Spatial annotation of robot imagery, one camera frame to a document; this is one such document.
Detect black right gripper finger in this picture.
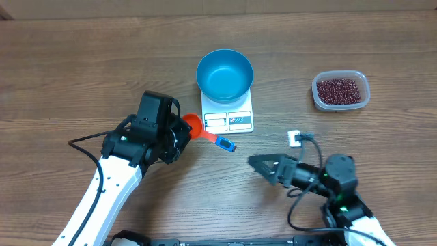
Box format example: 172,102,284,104
248,159,283,186
251,154,286,166

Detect red measuring scoop blue handle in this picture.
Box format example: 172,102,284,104
182,113,237,152

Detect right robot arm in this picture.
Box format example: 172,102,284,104
248,154,394,245

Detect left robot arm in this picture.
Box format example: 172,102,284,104
54,91,191,245

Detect white digital kitchen scale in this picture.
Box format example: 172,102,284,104
201,90,254,135

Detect blue bowl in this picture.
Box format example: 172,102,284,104
196,49,255,104

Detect red beans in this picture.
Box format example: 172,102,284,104
316,78,361,105

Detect clear plastic container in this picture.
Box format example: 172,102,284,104
311,70,371,111

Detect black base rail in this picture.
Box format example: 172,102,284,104
103,230,345,246

